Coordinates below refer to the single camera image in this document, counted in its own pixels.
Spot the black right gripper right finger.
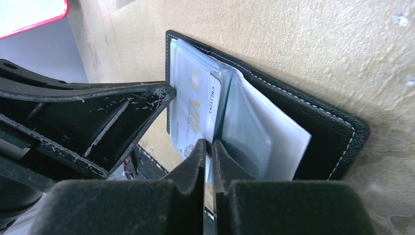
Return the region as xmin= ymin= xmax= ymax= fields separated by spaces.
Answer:
xmin=211 ymin=140 xmax=375 ymax=235

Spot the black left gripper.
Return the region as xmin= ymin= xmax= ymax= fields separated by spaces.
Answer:
xmin=0 ymin=130 xmax=55 ymax=232

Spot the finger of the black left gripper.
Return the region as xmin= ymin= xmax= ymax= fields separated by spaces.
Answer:
xmin=0 ymin=59 xmax=176 ymax=179

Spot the black leather card holder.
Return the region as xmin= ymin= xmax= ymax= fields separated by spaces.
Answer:
xmin=165 ymin=30 xmax=370 ymax=181

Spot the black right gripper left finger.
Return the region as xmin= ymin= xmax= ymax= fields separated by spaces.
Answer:
xmin=29 ymin=139 xmax=207 ymax=235

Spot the pink framed whiteboard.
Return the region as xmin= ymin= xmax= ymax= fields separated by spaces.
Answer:
xmin=0 ymin=0 xmax=69 ymax=39

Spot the white VIP card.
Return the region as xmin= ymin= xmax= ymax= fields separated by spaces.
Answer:
xmin=171 ymin=55 xmax=222 ymax=158

